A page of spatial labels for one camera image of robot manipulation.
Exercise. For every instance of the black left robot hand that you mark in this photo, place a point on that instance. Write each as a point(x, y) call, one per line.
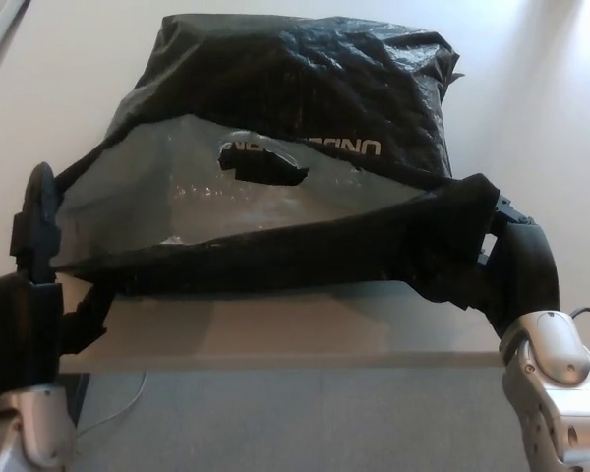
point(19, 334)

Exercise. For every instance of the black printed plastic shopping bag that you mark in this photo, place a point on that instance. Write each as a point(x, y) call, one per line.
point(300, 88)

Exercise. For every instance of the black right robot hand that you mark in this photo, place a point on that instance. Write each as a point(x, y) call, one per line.
point(531, 275)

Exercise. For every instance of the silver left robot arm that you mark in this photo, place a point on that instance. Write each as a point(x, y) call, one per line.
point(29, 428)

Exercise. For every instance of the black metal table leg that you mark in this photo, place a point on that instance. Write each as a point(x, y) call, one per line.
point(76, 393)

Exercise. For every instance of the grey metal desk rail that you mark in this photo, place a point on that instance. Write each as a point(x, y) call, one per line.
point(0, 29)

